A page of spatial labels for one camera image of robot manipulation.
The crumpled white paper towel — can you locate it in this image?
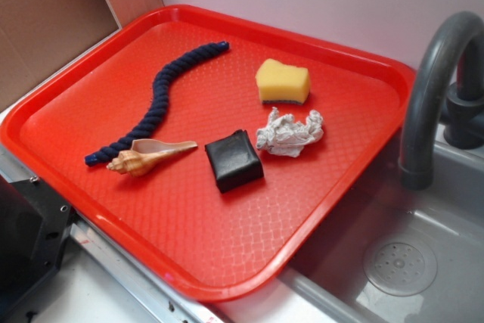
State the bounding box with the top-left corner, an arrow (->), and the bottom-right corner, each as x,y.
256,107 -> 324,158

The black square pouch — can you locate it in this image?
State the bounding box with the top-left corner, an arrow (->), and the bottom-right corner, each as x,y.
205,129 -> 264,193

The grey curved faucet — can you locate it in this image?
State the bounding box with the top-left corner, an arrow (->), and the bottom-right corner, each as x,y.
399,11 -> 483,190

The red plastic tray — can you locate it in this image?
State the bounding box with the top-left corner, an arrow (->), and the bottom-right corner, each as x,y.
1,5 -> 415,302

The brown cardboard panel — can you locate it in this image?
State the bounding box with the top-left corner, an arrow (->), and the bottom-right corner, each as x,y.
1,0 -> 163,110

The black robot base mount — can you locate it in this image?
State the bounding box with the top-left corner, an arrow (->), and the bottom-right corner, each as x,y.
1,178 -> 74,321

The yellow sponge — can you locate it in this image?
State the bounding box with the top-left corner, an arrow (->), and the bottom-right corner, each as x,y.
255,58 -> 311,104

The tan conch seashell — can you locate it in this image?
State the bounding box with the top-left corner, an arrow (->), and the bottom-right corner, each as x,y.
107,138 -> 198,177

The round sink drain cover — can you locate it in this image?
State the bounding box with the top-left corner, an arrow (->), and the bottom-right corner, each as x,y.
363,238 -> 438,297

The grey plastic sink basin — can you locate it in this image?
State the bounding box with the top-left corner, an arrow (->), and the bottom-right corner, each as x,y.
281,138 -> 483,322

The silver metal rail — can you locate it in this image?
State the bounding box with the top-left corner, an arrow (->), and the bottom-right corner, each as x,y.
0,144 -> 228,323

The dark blue twisted rope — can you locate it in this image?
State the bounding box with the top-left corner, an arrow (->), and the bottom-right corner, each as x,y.
84,40 -> 231,167

